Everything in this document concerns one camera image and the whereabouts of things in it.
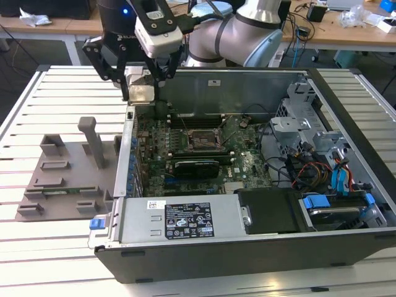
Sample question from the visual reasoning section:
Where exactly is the blue flat data cable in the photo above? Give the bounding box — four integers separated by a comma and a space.
331, 156, 351, 196

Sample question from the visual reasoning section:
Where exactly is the crumpled white paper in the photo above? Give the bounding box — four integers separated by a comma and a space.
19, 7, 53, 28

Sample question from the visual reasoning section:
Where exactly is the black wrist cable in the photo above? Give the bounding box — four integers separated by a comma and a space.
178, 12, 199, 34

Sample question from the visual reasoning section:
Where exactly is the white box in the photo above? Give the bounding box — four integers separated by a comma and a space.
369, 17, 396, 34

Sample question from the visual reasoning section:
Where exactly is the silver CPU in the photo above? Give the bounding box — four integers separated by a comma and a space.
127, 84, 156, 106

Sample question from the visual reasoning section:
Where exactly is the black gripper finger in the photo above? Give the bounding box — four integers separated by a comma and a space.
82, 36, 129, 101
145, 46, 184, 90

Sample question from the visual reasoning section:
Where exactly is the hard disk in blue carrier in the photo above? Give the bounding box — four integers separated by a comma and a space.
298, 191, 377, 232

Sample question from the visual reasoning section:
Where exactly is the black plastic shroud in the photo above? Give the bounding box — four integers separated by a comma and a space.
236, 189, 306, 235

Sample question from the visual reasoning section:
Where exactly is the small silver heatsink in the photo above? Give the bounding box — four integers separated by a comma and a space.
223, 181, 246, 193

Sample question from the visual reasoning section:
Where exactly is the wide black device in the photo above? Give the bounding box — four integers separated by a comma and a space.
0, 0, 97, 20

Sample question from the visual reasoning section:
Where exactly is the teal plastic bin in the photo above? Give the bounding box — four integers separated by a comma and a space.
333, 49, 369, 69

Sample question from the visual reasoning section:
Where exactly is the green motherboard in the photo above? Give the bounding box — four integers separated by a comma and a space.
134, 113, 275, 197

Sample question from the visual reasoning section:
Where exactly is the tall black box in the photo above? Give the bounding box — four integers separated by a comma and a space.
280, 0, 292, 35

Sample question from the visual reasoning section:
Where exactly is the CPU socket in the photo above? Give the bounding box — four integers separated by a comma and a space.
183, 127, 226, 153

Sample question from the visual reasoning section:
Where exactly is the small black box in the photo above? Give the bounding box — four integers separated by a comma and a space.
307, 4, 328, 23

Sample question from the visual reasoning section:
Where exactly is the black camera bracket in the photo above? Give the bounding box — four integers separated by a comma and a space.
129, 0, 174, 35

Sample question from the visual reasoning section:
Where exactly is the black wire bundle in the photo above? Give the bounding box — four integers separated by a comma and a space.
285, 140, 334, 190

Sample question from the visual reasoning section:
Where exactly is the silver metal drive cage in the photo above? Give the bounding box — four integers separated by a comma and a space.
268, 80, 349, 174

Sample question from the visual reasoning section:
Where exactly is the blue case latch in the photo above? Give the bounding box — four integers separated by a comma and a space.
88, 217, 107, 231

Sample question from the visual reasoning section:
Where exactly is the RAM slot with white clips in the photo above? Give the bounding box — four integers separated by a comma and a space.
170, 155, 235, 165
166, 120, 225, 126
166, 114, 225, 119
168, 151, 231, 157

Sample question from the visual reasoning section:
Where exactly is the wooden desk with white frame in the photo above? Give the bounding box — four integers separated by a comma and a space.
0, 2, 396, 67

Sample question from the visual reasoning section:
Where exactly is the clear plastic bag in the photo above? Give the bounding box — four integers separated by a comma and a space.
337, 4, 372, 30

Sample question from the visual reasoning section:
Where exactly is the blue hanging cable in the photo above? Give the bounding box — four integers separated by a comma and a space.
293, 30, 300, 67

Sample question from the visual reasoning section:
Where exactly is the green RAM stick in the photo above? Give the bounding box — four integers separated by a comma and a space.
42, 187, 97, 195
172, 154, 232, 163

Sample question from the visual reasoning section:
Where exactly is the black and grey PC case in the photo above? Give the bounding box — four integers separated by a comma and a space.
88, 65, 396, 285

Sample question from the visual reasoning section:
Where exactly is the grey parts rack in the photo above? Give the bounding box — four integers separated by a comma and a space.
15, 116, 124, 222

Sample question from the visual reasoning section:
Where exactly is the white power strip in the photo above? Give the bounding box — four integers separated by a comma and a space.
268, 49, 285, 68

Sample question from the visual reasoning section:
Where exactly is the black graphics card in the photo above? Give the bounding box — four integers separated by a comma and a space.
173, 159, 221, 180

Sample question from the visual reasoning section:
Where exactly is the grey power supply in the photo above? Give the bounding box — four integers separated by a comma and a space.
119, 197, 249, 244

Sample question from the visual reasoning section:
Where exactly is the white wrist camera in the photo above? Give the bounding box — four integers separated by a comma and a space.
134, 8, 184, 59

